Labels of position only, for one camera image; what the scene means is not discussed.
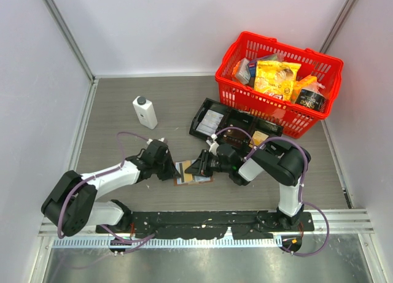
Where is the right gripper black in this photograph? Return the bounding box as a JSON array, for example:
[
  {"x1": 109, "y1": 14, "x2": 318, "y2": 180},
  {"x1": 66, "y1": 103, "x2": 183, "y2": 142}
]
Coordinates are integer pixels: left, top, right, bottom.
[{"x1": 185, "y1": 149, "x2": 232, "y2": 177}]

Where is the brown leather card holder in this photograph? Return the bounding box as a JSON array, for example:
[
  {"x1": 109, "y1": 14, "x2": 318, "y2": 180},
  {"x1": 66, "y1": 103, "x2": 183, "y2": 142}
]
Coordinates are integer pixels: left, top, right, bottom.
[{"x1": 174, "y1": 160, "x2": 213, "y2": 186}]

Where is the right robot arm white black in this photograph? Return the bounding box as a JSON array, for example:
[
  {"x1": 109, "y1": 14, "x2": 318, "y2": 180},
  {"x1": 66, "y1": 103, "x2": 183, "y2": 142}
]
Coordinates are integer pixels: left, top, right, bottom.
[{"x1": 185, "y1": 136, "x2": 311, "y2": 231}]

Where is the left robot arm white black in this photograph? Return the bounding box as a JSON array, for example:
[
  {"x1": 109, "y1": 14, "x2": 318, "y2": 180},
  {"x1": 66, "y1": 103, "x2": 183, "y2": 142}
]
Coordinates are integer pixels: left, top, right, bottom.
[{"x1": 41, "y1": 139, "x2": 180, "y2": 238}]

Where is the card with black stripe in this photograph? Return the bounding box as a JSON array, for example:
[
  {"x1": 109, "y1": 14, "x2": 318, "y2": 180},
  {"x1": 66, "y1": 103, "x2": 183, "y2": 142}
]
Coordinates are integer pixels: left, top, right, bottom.
[{"x1": 175, "y1": 160, "x2": 194, "y2": 185}]

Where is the white cards stack in tray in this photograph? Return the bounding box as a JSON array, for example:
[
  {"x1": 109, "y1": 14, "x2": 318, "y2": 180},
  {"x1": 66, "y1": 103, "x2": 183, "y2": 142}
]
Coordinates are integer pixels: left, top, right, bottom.
[{"x1": 196, "y1": 109, "x2": 224, "y2": 136}]

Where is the brown cards stack in tray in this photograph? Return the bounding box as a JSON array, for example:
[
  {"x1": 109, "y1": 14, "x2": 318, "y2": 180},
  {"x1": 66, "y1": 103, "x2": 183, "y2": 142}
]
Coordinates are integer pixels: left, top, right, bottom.
[{"x1": 221, "y1": 126, "x2": 250, "y2": 150}]

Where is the yellow cards stack in tray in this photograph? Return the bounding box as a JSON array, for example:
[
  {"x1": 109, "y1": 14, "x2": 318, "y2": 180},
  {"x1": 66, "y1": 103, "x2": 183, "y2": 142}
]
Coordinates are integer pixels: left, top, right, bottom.
[{"x1": 249, "y1": 130, "x2": 270, "y2": 148}]

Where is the black compartment tray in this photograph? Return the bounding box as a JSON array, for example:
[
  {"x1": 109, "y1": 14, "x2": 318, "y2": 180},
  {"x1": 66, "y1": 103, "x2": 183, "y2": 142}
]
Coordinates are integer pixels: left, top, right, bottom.
[{"x1": 189, "y1": 98, "x2": 283, "y2": 153}]

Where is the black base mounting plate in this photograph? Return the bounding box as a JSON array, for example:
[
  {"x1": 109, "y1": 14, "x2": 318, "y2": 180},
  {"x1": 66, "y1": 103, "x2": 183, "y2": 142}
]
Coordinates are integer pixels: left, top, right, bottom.
[{"x1": 95, "y1": 209, "x2": 315, "y2": 239}]

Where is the white bottle grey cap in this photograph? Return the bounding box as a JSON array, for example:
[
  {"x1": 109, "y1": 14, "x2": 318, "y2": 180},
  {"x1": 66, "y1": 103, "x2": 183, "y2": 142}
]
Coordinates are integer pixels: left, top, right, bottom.
[{"x1": 133, "y1": 96, "x2": 158, "y2": 130}]

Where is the grey carton box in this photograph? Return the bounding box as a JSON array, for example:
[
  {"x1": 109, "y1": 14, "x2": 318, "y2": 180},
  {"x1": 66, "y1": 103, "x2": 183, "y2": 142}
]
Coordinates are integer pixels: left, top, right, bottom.
[{"x1": 232, "y1": 58, "x2": 251, "y2": 85}]

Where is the red plastic shopping basket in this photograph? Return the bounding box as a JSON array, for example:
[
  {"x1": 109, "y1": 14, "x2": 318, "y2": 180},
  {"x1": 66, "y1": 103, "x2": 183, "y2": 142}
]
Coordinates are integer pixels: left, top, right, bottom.
[{"x1": 215, "y1": 31, "x2": 344, "y2": 138}]

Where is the yellow snack bag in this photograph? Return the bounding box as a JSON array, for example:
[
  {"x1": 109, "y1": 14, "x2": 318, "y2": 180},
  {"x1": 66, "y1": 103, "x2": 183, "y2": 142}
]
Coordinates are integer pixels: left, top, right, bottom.
[{"x1": 254, "y1": 60, "x2": 301, "y2": 101}]

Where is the orange snack packet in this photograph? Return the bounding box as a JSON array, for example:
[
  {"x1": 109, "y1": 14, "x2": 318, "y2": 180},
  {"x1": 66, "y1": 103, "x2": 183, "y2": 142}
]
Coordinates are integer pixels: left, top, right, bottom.
[{"x1": 290, "y1": 75, "x2": 317, "y2": 103}]

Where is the black round can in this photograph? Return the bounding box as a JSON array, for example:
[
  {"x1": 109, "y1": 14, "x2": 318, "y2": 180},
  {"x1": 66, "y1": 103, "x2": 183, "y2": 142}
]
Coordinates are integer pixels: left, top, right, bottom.
[{"x1": 295, "y1": 89, "x2": 326, "y2": 112}]

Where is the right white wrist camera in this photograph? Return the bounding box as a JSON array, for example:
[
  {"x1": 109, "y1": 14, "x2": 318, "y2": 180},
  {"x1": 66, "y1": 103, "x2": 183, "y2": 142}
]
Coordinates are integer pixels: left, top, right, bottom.
[{"x1": 206, "y1": 134, "x2": 219, "y2": 155}]

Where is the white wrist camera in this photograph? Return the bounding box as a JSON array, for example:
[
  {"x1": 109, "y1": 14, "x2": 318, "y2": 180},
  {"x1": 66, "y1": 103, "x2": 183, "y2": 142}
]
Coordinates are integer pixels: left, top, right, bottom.
[
  {"x1": 206, "y1": 134, "x2": 219, "y2": 155},
  {"x1": 147, "y1": 138, "x2": 168, "y2": 145}
]

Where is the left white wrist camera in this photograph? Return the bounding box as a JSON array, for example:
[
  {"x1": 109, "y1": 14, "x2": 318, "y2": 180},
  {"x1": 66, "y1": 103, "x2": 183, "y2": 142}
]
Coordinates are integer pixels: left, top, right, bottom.
[{"x1": 147, "y1": 138, "x2": 168, "y2": 145}]

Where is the purple cable under left base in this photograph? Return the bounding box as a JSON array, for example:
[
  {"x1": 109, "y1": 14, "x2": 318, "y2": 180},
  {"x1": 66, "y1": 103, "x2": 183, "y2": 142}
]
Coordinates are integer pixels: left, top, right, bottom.
[{"x1": 98, "y1": 224, "x2": 160, "y2": 254}]

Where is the white slotted cable duct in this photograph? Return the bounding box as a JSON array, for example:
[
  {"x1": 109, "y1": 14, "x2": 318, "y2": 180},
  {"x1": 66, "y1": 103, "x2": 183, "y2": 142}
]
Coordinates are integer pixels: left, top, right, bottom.
[{"x1": 52, "y1": 235, "x2": 282, "y2": 249}]

